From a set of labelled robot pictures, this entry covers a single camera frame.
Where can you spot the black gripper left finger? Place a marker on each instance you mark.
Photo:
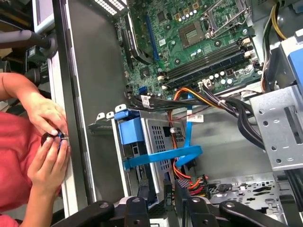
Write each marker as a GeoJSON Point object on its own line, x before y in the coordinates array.
{"type": "Point", "coordinates": [137, 212]}

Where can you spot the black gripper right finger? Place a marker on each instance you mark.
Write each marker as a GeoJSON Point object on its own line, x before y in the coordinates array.
{"type": "Point", "coordinates": [198, 212]}

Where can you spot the hard disk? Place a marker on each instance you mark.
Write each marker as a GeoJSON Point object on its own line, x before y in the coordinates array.
{"type": "Point", "coordinates": [130, 131]}

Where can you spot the metal disk bay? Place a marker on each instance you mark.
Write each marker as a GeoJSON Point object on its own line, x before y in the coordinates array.
{"type": "Point", "coordinates": [148, 124]}

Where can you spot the person's right hand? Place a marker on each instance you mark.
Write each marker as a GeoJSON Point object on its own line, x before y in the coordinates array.
{"type": "Point", "coordinates": [47, 170]}

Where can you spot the person's left hand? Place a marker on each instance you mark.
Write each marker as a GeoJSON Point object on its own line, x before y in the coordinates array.
{"type": "Point", "coordinates": [47, 113]}

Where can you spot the metal drive cage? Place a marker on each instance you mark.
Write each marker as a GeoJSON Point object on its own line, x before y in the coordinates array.
{"type": "Point", "coordinates": [277, 123]}

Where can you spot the blue port on motherboard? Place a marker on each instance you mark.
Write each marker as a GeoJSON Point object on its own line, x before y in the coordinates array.
{"type": "Point", "coordinates": [143, 89]}

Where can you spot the person's red shirt trunk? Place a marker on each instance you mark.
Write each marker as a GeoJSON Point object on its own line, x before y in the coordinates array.
{"type": "Point", "coordinates": [14, 153]}

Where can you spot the black RAM slot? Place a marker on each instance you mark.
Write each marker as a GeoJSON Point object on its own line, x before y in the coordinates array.
{"type": "Point", "coordinates": [206, 72]}
{"type": "Point", "coordinates": [206, 61]}
{"type": "Point", "coordinates": [206, 66]}
{"type": "Point", "coordinates": [206, 56]}

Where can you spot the black PC case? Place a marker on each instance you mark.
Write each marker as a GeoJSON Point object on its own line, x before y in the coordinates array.
{"type": "Point", "coordinates": [99, 71]}

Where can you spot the black graphics card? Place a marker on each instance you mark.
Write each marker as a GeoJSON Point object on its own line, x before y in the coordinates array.
{"type": "Point", "coordinates": [138, 54]}

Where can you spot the black expansion slot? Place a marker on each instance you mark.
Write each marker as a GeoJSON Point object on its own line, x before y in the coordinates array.
{"type": "Point", "coordinates": [127, 49]}

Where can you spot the blue plastic latch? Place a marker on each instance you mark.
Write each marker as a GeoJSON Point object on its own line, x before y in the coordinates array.
{"type": "Point", "coordinates": [296, 66]}

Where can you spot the CPU socket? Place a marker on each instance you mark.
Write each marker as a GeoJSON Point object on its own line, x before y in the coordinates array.
{"type": "Point", "coordinates": [191, 35]}

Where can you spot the green motherboard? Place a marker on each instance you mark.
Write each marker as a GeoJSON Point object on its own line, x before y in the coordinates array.
{"type": "Point", "coordinates": [165, 30]}

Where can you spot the metal socket cover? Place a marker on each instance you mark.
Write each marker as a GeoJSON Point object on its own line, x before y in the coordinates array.
{"type": "Point", "coordinates": [242, 8]}

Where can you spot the grey tube black end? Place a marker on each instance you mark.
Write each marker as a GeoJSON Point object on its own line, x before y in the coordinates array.
{"type": "Point", "coordinates": [19, 39]}

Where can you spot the grey power supply unit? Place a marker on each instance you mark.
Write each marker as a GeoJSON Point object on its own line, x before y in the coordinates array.
{"type": "Point", "coordinates": [262, 9]}

